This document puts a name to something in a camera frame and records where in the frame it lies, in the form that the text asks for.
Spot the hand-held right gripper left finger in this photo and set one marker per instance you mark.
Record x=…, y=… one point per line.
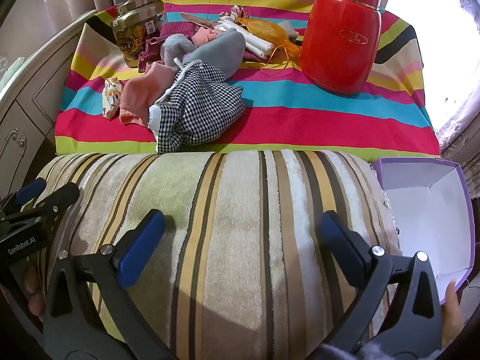
x=142, y=247

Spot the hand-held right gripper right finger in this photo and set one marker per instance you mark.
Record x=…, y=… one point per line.
x=343, y=247

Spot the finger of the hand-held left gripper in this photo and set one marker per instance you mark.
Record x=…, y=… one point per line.
x=60, y=198
x=32, y=190

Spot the purple cardboard box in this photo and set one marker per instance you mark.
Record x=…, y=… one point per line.
x=423, y=225

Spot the small floral cloth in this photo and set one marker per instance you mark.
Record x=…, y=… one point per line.
x=111, y=97

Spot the salmon pink cloth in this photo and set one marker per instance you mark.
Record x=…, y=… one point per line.
x=140, y=93

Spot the black white houndstooth cloth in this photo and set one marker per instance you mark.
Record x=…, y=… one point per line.
x=202, y=108

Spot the smooth blue-grey cloth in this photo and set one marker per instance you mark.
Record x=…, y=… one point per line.
x=223, y=52

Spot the white plastic packet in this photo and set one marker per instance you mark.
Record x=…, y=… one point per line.
x=255, y=45

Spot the orange mesh bag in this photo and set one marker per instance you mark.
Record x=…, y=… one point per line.
x=266, y=32

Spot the person's left hand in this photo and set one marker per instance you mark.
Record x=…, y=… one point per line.
x=33, y=296

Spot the person's right hand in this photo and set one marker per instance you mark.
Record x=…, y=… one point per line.
x=452, y=307

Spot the beige striped plush blanket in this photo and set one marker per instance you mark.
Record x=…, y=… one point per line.
x=232, y=251

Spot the grey fluffy sleeve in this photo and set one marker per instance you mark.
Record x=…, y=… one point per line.
x=360, y=352

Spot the colourful striped tablecloth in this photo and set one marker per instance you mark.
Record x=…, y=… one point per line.
x=300, y=120

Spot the patterned lace curtain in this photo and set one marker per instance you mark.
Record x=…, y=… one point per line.
x=461, y=127

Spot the maroon knit cloth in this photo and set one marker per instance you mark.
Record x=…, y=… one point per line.
x=150, y=50

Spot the glass jar with gold lid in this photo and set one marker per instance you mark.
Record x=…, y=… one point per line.
x=135, y=33

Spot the red thermos flask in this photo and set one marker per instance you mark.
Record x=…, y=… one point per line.
x=337, y=45

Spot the small white folded item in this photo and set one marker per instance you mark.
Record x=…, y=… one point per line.
x=288, y=29

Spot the floral scrunchie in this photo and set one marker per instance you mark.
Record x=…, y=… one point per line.
x=234, y=11

